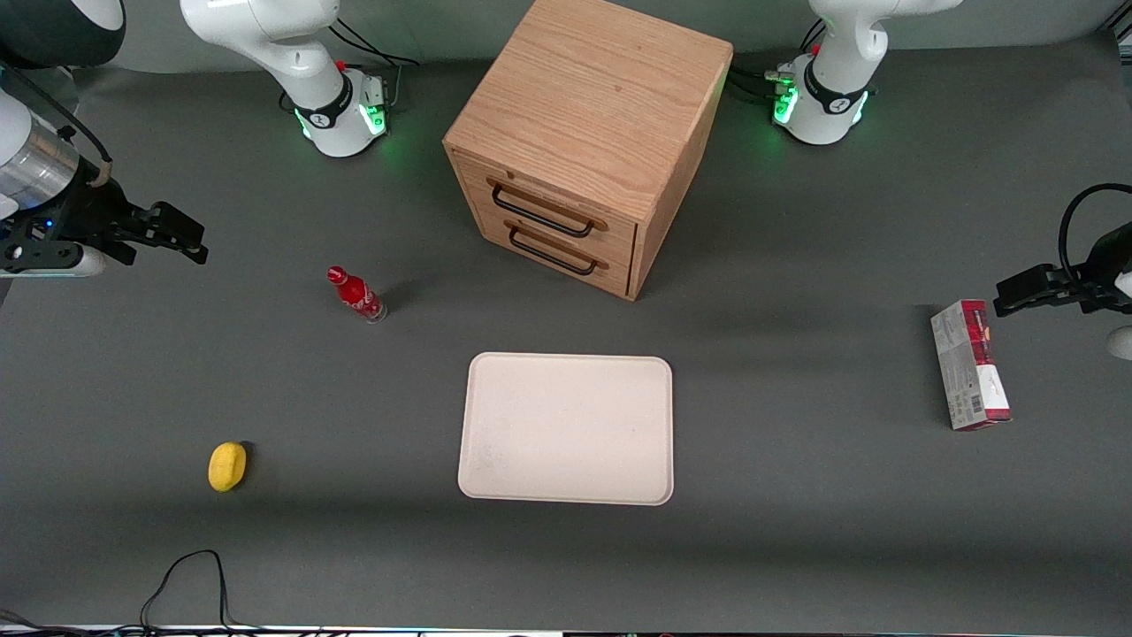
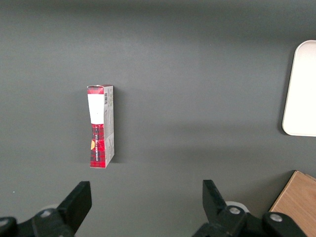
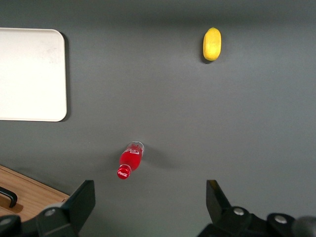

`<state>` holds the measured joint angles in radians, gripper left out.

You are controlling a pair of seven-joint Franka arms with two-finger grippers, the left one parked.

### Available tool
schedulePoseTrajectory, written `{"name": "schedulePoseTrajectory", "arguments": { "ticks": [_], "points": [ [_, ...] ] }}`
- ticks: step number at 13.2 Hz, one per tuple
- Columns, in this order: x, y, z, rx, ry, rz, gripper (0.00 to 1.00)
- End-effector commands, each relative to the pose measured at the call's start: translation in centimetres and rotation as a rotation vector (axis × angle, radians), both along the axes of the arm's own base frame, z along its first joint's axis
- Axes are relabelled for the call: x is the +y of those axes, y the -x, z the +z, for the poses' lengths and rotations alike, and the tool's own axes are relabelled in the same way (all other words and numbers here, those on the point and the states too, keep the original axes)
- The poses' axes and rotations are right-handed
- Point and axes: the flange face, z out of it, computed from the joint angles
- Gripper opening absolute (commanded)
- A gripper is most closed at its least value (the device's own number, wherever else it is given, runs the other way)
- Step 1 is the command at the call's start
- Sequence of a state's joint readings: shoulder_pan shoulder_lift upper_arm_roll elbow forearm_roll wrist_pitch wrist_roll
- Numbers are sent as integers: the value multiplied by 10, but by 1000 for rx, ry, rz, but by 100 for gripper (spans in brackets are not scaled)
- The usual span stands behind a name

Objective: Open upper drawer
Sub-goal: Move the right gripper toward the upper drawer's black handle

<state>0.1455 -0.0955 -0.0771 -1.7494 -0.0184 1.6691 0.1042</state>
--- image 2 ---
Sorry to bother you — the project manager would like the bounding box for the light wooden board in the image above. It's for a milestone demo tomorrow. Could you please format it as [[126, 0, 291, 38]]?
[[269, 170, 316, 237]]

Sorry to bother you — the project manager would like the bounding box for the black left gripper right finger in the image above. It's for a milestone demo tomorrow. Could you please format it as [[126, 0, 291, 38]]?
[[191, 179, 308, 237]]

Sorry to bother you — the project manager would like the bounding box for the white plastic tray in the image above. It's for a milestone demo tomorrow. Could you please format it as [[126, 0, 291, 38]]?
[[281, 39, 316, 137]]

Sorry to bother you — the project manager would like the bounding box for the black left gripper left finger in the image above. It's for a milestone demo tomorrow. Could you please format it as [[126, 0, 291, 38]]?
[[0, 181, 93, 237]]

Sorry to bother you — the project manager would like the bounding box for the red plaid cardboard box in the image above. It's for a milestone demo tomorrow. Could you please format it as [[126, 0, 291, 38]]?
[[86, 84, 115, 169]]

